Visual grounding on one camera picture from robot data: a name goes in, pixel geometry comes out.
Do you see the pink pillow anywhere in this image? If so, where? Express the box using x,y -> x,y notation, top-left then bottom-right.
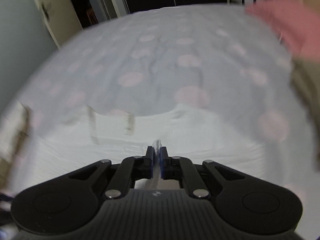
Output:
246,0 -> 319,61

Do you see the polka dot bed sheet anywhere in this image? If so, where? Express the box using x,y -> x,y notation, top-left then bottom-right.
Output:
4,5 -> 319,239

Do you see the white textured garment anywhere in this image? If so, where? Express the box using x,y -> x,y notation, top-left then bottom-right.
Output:
9,103 -> 277,193

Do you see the cream door with handle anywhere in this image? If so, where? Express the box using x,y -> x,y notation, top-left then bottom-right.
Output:
34,0 -> 82,48

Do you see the white thin garment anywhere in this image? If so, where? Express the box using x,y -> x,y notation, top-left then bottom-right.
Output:
1,100 -> 31,190

